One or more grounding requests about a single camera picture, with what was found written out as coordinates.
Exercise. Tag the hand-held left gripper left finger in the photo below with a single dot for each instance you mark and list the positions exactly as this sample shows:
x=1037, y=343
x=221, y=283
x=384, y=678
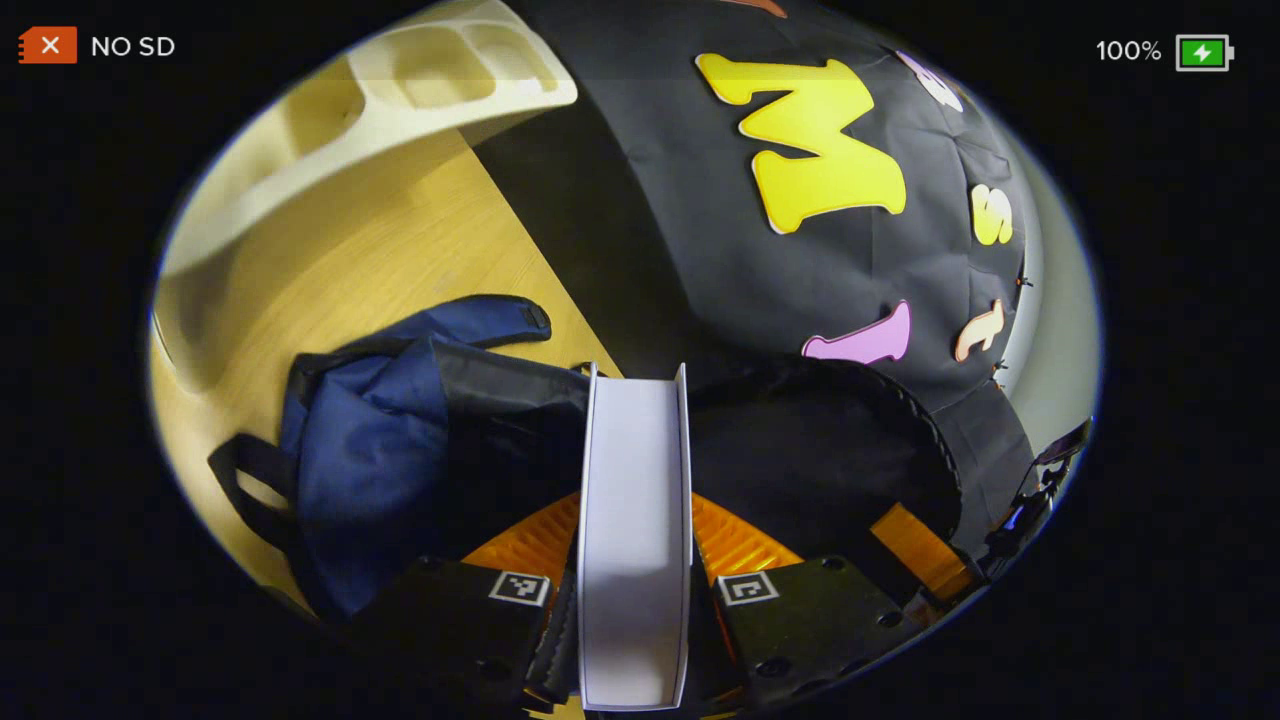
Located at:
x=450, y=630

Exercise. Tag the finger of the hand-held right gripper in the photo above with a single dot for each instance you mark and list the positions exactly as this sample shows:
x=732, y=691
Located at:
x=920, y=550

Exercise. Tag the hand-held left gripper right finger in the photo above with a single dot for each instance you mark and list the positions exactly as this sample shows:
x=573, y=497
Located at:
x=810, y=630

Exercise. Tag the blue schoolbag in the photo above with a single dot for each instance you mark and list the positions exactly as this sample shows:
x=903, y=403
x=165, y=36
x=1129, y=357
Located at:
x=360, y=450

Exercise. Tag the white spine book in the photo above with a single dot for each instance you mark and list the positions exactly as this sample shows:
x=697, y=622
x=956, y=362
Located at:
x=635, y=520

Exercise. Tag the white plastic bookshelf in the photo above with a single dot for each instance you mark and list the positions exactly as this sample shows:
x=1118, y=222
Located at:
x=440, y=70

